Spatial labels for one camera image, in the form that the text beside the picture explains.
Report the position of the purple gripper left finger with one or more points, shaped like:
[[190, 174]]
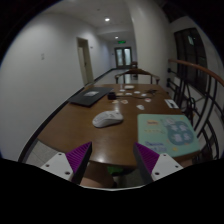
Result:
[[70, 166]]

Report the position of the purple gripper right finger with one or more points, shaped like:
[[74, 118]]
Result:
[[153, 166]]

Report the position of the teal printed mouse pad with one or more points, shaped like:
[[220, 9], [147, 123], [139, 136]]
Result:
[[171, 134]]

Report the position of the white computer mouse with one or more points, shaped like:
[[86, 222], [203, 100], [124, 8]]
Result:
[[107, 118]]

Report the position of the white paper card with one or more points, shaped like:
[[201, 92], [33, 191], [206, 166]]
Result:
[[171, 104]]

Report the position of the small white pink card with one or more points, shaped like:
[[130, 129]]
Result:
[[147, 100]]

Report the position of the dark grey closed laptop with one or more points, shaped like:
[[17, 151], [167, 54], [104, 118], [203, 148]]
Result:
[[90, 96]]

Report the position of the black power adapter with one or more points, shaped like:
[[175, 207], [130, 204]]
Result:
[[111, 96]]

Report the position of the white round plate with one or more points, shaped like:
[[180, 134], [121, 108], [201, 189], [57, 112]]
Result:
[[129, 87]]

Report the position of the wooden handrail with black railing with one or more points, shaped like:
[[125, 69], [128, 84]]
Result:
[[199, 93]]

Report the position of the wooden chair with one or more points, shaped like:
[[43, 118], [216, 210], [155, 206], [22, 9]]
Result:
[[138, 71]]

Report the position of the glass double door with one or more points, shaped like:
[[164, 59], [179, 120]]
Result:
[[123, 57]]

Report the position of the beige side door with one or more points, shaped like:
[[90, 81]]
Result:
[[85, 60]]

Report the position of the green exit sign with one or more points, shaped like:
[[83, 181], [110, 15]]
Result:
[[122, 42]]

